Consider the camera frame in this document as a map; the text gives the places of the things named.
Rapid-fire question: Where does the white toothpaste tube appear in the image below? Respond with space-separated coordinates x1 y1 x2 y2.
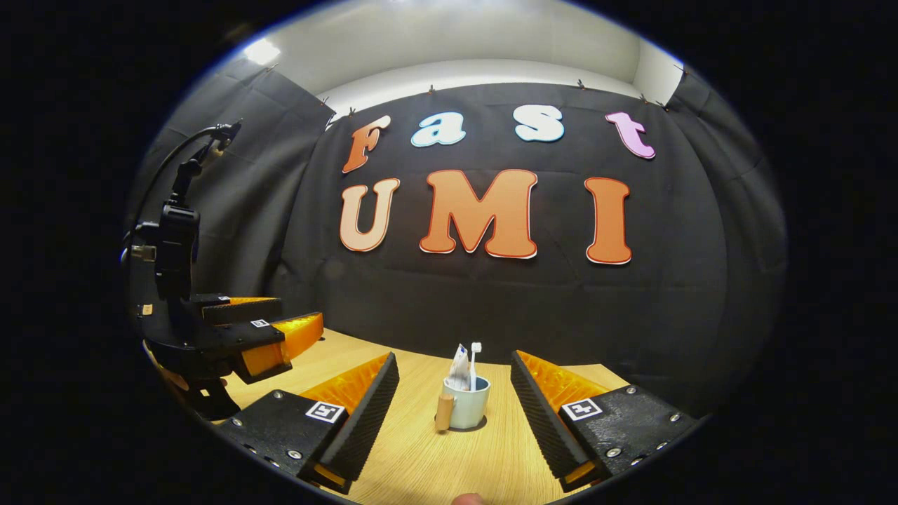
447 344 471 392

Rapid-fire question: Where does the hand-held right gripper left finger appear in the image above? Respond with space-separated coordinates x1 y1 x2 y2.
214 352 401 495

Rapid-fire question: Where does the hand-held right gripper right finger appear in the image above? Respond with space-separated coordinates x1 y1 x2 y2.
510 351 699 494

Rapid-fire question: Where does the wooden desktop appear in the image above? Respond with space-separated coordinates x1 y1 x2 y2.
221 328 632 505

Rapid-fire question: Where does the black cable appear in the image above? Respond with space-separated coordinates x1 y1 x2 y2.
125 125 225 239

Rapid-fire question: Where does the light blue cup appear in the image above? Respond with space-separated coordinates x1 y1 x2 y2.
435 375 492 433

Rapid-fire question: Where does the ceiling light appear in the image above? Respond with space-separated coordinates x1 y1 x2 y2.
242 39 281 66

